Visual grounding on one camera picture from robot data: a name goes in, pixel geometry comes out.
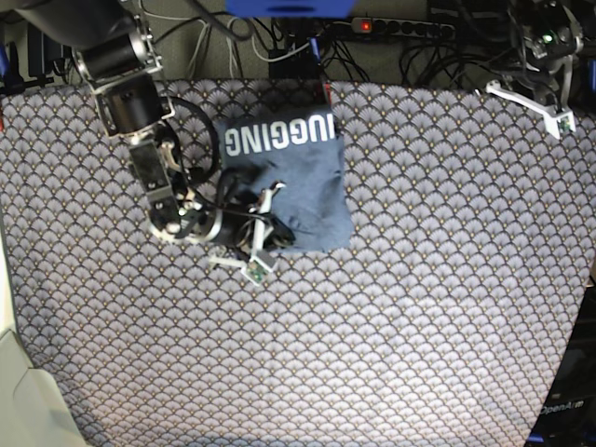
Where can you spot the cream plastic furniture corner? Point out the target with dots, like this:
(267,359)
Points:
(33,411)

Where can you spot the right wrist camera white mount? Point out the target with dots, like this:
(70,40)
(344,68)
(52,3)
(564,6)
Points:
(253,259)

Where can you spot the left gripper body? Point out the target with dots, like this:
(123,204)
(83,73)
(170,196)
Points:
(548,84)

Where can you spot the blue T-shirt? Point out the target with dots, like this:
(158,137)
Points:
(301,148)

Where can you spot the black power strip red switch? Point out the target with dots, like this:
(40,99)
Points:
(402,28)

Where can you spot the red table clamp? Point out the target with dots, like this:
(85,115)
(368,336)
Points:
(326,92)

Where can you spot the black box under table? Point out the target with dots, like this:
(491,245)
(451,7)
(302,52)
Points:
(301,66)

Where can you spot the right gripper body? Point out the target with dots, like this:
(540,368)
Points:
(231,226)

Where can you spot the blue box overhead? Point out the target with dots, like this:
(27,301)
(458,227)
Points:
(290,8)

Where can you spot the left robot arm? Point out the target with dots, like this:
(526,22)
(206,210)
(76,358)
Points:
(547,38)

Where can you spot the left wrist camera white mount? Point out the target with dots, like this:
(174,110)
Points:
(558,120)

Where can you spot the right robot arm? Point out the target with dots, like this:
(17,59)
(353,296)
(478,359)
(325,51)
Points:
(115,54)

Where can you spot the fan-patterned table cloth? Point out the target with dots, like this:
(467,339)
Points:
(442,323)

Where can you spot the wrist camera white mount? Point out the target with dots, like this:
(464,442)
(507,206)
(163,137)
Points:
(558,120)
(253,259)

